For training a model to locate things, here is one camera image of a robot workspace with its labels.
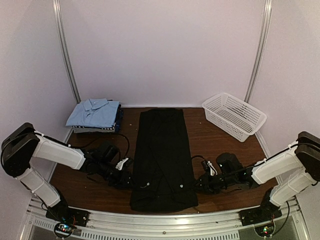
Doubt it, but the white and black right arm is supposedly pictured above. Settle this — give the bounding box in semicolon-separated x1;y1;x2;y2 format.
194;131;320;221

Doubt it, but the light blue folded shirt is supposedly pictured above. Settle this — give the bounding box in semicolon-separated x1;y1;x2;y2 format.
65;98;120;128

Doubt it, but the black long sleeve shirt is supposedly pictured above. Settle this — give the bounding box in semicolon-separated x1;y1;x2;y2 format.
129;108;198;213

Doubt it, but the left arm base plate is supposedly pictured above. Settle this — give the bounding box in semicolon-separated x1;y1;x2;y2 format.
45;207;89;239

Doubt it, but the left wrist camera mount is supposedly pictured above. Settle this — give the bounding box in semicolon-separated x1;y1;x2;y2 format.
115;157;133;171

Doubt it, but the aluminium front rail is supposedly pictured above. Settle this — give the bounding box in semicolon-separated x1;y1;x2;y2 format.
18;197;311;240

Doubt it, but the white plastic mesh basket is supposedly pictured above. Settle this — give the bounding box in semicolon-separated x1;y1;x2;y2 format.
201;92;267;143

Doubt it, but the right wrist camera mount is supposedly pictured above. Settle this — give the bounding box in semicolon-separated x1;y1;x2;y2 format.
201;160;218;176

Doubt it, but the grey folded shirt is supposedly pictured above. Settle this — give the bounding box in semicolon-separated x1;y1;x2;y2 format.
72;126;116;134

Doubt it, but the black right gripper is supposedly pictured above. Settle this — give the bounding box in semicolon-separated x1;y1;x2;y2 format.
190;172;237;196

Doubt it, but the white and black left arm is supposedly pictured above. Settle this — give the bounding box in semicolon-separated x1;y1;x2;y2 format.
0;122;134;222

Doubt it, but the right aluminium corner post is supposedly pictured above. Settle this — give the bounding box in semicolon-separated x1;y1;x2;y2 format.
244;0;273;103

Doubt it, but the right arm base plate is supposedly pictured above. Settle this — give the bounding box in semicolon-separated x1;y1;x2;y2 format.
239;206;282;239

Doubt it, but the aluminium corner post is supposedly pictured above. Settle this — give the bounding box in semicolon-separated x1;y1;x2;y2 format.
244;0;273;103
52;0;81;104

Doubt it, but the left aluminium corner post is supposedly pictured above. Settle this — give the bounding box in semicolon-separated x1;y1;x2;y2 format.
52;0;81;104

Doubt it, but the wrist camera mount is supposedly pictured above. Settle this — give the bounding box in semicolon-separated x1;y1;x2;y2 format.
201;160;218;176
115;157;133;171

